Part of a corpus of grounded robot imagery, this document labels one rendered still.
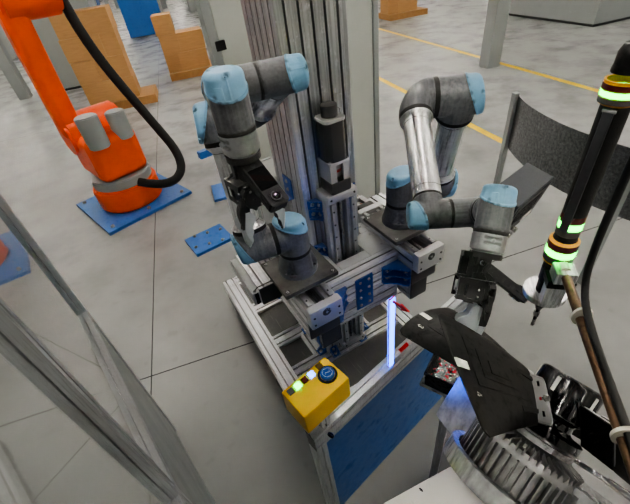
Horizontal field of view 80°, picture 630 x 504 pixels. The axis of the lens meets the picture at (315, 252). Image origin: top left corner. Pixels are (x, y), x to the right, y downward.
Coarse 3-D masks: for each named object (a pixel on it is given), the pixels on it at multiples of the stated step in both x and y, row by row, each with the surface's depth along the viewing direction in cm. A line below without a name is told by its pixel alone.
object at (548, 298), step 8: (552, 264) 60; (544, 272) 62; (552, 272) 60; (560, 272) 58; (568, 272) 58; (576, 272) 58; (528, 280) 69; (536, 280) 69; (544, 280) 62; (552, 280) 59; (560, 280) 58; (576, 280) 58; (528, 288) 67; (544, 288) 63; (552, 288) 60; (560, 288) 60; (528, 296) 66; (536, 296) 66; (544, 296) 63; (552, 296) 63; (560, 296) 62; (536, 304) 66; (544, 304) 65; (552, 304) 64; (560, 304) 64
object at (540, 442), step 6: (522, 432) 75; (528, 432) 74; (528, 438) 74; (534, 438) 74; (540, 438) 75; (540, 444) 73; (546, 444) 73; (546, 450) 72; (552, 450) 72; (558, 450) 73; (558, 456) 72; (564, 456) 72; (570, 456) 74; (570, 462) 73
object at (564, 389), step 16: (544, 368) 79; (560, 384) 74; (576, 384) 73; (560, 400) 74; (576, 400) 73; (592, 400) 72; (560, 416) 73; (576, 416) 73; (544, 432) 73; (560, 432) 74; (560, 448) 72; (576, 448) 72
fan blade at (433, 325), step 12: (432, 312) 102; (444, 312) 103; (456, 312) 104; (408, 324) 96; (432, 324) 97; (408, 336) 93; (420, 336) 93; (432, 336) 94; (444, 336) 94; (432, 348) 91; (444, 348) 91
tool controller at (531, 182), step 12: (528, 168) 139; (504, 180) 134; (516, 180) 134; (528, 180) 135; (540, 180) 135; (528, 192) 131; (540, 192) 135; (528, 204) 132; (516, 216) 132; (516, 228) 139
